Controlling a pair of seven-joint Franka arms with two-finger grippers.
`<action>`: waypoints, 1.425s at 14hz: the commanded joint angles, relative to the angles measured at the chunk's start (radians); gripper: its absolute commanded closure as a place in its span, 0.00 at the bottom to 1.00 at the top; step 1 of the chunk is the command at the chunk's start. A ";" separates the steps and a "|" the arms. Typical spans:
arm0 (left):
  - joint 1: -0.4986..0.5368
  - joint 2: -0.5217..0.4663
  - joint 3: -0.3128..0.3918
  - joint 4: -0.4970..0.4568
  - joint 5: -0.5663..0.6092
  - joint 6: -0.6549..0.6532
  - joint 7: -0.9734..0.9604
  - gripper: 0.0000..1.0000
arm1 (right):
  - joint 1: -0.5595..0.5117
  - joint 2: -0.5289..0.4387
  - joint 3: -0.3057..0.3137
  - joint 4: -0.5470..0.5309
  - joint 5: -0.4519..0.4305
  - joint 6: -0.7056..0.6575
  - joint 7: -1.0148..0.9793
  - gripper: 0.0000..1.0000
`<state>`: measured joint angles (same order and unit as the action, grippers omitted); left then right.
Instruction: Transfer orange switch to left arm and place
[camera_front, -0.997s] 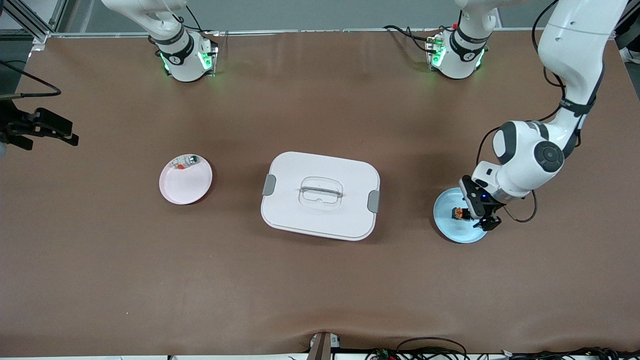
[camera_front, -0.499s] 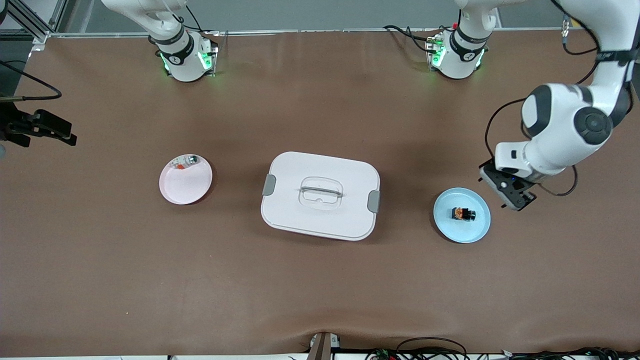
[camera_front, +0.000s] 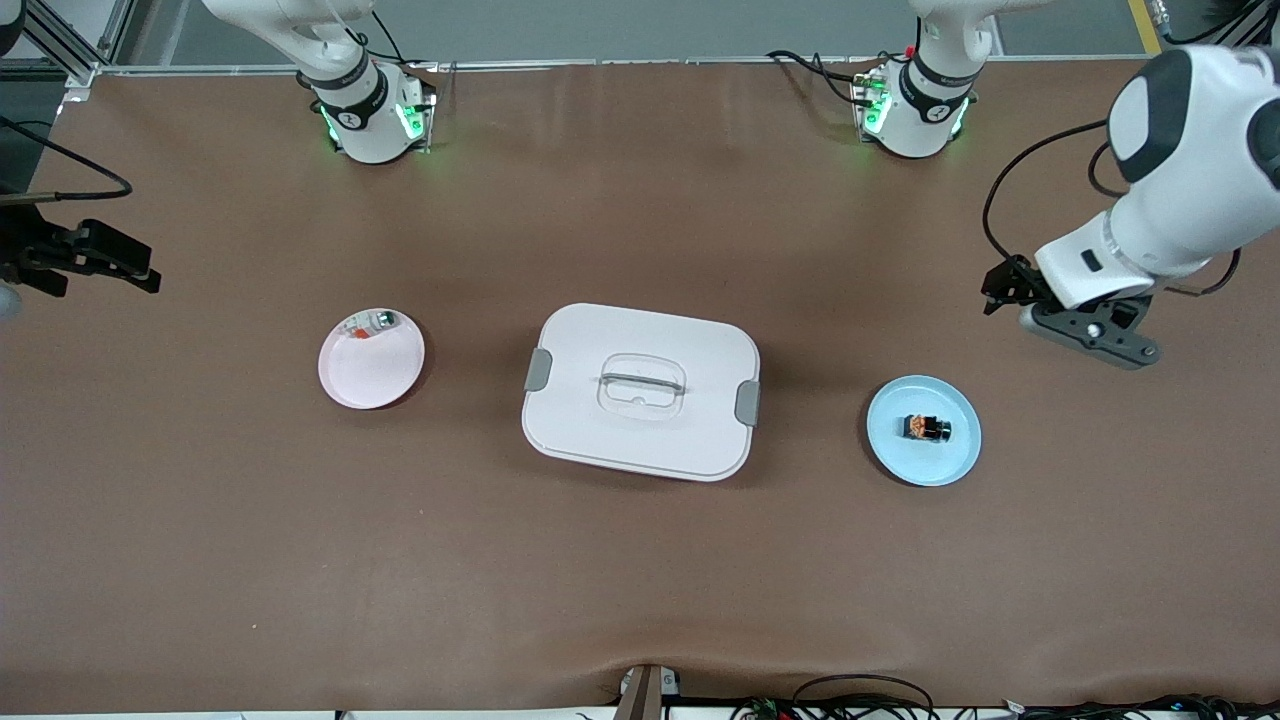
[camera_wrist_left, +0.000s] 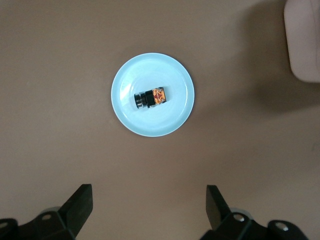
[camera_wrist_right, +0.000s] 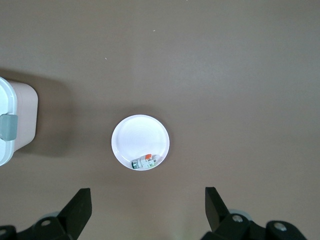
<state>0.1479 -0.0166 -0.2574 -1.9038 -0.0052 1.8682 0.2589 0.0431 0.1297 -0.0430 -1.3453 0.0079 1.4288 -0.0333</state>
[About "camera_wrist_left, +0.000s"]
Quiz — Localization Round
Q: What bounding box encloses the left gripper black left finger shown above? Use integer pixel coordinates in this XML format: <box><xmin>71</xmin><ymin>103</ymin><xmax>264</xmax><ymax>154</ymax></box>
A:
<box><xmin>0</xmin><ymin>184</ymin><xmax>94</xmax><ymax>240</ymax></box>

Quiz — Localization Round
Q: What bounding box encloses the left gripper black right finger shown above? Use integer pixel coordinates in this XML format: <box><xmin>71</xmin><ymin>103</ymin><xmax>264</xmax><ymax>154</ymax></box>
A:
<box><xmin>199</xmin><ymin>184</ymin><xmax>307</xmax><ymax>240</ymax></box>

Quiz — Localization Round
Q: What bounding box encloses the orange black push-button switch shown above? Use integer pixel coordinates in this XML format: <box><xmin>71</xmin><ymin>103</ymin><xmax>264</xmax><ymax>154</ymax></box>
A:
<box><xmin>133</xmin><ymin>86</ymin><xmax>168</xmax><ymax>111</ymax></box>

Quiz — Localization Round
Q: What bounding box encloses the white lidded storage box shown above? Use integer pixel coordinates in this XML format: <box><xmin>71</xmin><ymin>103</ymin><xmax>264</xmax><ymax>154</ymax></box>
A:
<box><xmin>283</xmin><ymin>0</ymin><xmax>320</xmax><ymax>84</ymax></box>

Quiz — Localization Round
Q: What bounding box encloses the light blue round plate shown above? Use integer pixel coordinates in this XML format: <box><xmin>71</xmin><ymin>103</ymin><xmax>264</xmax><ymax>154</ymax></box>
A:
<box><xmin>110</xmin><ymin>52</ymin><xmax>196</xmax><ymax>138</ymax></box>

